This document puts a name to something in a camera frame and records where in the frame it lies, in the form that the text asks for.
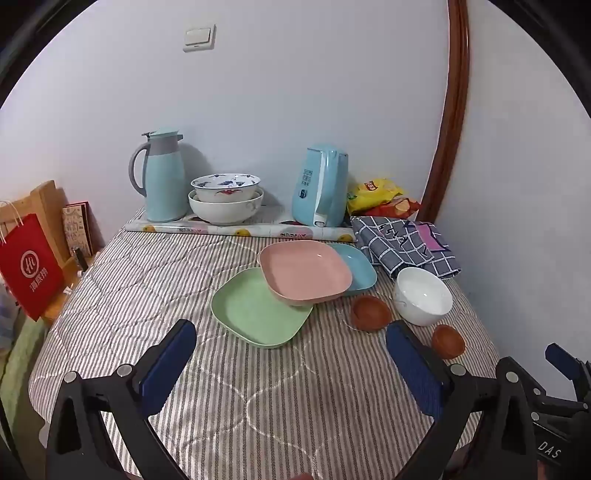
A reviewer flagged brown wooden door frame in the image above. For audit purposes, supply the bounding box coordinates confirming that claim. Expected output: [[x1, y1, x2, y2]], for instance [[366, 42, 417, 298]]
[[418, 0, 471, 217]]

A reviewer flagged red snack bag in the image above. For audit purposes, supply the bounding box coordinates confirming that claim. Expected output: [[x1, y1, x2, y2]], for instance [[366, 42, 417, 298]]
[[365, 196, 422, 220]]

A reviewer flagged blue square plate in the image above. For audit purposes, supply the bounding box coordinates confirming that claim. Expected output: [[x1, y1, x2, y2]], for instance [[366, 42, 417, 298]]
[[325, 242, 378, 297]]

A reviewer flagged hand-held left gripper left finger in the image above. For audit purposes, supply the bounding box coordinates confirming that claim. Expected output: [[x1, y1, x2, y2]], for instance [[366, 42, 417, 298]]
[[46, 318, 198, 480]]

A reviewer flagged white light switch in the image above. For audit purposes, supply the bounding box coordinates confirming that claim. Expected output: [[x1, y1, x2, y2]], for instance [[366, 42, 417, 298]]
[[182, 25, 217, 52]]

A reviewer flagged large white patterned bowl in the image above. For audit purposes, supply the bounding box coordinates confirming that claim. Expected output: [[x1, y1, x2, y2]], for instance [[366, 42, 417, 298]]
[[187, 187, 265, 226]]

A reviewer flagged pink square plate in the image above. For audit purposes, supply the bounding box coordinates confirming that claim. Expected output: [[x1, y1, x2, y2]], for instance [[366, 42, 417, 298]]
[[259, 240, 354, 306]]

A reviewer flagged green square plate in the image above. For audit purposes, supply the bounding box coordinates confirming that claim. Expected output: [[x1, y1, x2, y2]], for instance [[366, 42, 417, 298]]
[[211, 267, 315, 348]]

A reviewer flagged patterned book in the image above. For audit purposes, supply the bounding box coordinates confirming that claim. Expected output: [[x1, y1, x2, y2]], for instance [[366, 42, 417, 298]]
[[61, 200, 94, 258]]

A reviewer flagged floral patterned bowl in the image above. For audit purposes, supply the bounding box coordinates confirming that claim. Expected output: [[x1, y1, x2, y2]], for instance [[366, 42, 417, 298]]
[[190, 173, 262, 203]]

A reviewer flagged red paper bag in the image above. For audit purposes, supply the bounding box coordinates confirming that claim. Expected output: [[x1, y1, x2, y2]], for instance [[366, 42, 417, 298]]
[[0, 200, 65, 322]]

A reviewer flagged brown ceramic bowl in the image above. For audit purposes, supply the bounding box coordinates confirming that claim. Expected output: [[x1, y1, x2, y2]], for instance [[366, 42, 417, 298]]
[[431, 324, 466, 358], [350, 295, 393, 332]]

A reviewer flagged grey checked cloth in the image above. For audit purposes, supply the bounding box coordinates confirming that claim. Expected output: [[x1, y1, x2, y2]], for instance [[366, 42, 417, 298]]
[[351, 215, 464, 281]]

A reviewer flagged light blue electric kettle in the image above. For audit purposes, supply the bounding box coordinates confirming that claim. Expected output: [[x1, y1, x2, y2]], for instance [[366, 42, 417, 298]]
[[291, 144, 350, 228]]

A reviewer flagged wooden chair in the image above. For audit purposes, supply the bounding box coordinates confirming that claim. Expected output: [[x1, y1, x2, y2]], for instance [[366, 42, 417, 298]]
[[0, 180, 105, 328]]

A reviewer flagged yellow snack bag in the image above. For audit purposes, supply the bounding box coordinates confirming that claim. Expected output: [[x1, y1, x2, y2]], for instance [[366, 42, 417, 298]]
[[346, 178, 404, 214]]

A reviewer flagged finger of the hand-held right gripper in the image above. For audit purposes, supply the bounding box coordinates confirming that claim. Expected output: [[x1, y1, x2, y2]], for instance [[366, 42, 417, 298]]
[[545, 342, 591, 398]]

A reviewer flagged green cloth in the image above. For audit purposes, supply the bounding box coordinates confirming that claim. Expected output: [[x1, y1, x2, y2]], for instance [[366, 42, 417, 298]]
[[0, 318, 47, 416]]

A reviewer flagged light blue thermos jug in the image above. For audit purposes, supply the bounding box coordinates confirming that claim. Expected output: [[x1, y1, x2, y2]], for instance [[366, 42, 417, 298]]
[[128, 128, 189, 223]]

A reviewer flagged floral rolled mat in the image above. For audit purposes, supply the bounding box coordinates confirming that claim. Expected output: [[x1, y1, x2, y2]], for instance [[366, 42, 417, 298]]
[[124, 213, 358, 243]]

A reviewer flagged striped quilt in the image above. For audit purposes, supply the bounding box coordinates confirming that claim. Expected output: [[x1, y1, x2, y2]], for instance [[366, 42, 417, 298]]
[[28, 208, 504, 480]]

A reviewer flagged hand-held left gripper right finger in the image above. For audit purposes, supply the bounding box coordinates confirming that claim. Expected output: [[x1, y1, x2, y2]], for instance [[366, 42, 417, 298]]
[[385, 320, 539, 480]]

